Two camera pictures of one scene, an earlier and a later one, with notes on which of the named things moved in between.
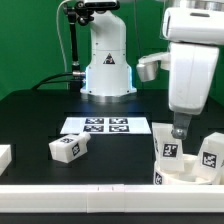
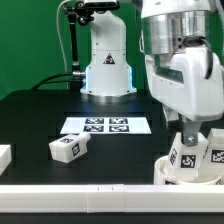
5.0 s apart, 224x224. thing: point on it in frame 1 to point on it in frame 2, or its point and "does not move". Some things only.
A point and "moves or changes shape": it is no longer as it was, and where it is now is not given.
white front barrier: [111, 198] does not move
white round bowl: [183, 177] moves or changes shape
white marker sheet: [106, 125] does not move
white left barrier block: [5, 156] does not move
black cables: [53, 81] does not move
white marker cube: [210, 160] moves or changes shape
